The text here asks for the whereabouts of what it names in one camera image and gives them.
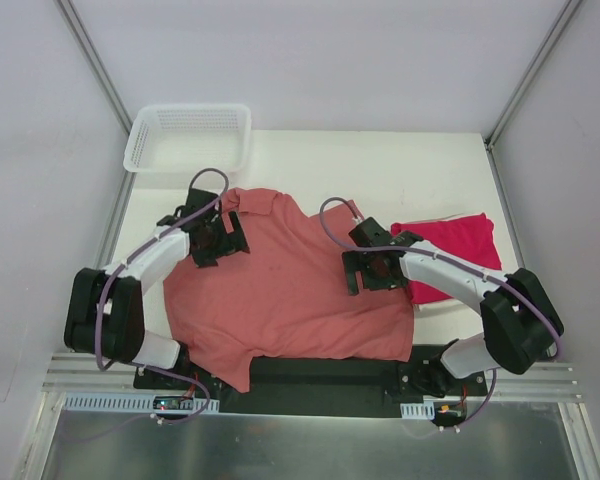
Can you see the folded magenta t shirt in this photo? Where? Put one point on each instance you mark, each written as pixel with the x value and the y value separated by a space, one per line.
pixel 470 237

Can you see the white perforated plastic basket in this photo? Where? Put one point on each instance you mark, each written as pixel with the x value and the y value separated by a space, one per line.
pixel 187 137

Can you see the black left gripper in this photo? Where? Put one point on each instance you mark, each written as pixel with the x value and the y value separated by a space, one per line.
pixel 225 245

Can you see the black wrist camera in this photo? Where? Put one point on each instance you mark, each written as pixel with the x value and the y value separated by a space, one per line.
pixel 198 199
pixel 368 233

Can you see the aluminium corner post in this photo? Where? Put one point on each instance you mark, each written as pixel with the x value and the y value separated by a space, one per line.
pixel 78 30
pixel 549 43

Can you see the left aluminium corner post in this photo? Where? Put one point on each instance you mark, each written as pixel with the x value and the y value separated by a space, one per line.
pixel 78 30

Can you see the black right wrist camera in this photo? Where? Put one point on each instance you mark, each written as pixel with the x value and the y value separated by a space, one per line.
pixel 368 233

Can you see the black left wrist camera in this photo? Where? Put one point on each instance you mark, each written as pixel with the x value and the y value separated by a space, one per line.
pixel 198 199

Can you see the left white slotted cable duct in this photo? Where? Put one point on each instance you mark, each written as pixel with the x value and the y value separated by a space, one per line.
pixel 138 403

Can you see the aluminium front frame rail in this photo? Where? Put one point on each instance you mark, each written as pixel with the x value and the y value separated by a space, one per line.
pixel 544 382

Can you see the right aluminium corner post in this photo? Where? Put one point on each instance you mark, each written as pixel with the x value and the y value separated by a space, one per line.
pixel 549 43

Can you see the salmon pink polo shirt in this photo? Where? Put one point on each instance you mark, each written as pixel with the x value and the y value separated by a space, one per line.
pixel 286 297

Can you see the white slotted cable duct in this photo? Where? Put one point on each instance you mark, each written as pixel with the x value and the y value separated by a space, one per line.
pixel 138 403
pixel 424 410

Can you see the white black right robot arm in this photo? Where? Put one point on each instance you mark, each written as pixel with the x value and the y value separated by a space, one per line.
pixel 519 322

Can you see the right white slotted cable duct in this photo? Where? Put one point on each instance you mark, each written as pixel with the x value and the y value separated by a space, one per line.
pixel 424 410

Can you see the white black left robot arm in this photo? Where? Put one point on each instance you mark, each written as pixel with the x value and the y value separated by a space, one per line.
pixel 106 309

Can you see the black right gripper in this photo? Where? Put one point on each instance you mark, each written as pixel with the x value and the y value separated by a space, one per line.
pixel 361 275

